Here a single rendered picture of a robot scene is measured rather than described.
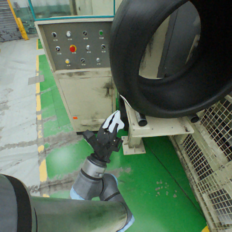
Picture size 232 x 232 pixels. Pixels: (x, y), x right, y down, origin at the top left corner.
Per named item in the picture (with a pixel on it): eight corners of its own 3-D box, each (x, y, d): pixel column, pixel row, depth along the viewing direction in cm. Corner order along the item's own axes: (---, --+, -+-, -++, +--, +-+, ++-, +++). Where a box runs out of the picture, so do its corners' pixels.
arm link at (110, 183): (111, 201, 56) (93, 207, 46) (101, 179, 63) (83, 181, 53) (124, 189, 54) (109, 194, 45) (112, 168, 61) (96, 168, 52)
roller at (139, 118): (127, 89, 85) (127, 83, 82) (133, 89, 85) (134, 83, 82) (138, 127, 60) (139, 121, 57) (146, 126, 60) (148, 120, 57)
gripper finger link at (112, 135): (114, 121, 47) (104, 141, 47) (111, 120, 46) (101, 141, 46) (122, 125, 44) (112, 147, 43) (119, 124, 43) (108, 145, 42)
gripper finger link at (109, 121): (120, 113, 53) (111, 132, 52) (112, 107, 49) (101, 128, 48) (125, 115, 51) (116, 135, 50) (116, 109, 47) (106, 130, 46)
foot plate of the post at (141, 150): (121, 136, 162) (121, 135, 159) (140, 135, 164) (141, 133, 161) (124, 154, 143) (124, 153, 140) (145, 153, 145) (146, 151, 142)
